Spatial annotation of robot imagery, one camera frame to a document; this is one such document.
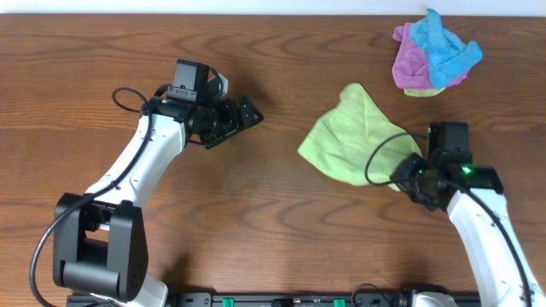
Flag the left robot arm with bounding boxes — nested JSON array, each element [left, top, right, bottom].
[[44, 59, 264, 306]]

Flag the light green cloth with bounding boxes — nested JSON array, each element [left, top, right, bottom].
[[298, 83, 421, 186]]

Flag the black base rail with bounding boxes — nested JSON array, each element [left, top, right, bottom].
[[66, 291, 483, 307]]

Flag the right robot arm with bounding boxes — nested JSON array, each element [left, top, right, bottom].
[[390, 122, 545, 306]]

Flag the purple cloth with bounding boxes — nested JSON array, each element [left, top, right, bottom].
[[392, 23, 468, 90]]

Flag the blue cloth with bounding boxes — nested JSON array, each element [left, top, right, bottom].
[[409, 9, 483, 89]]

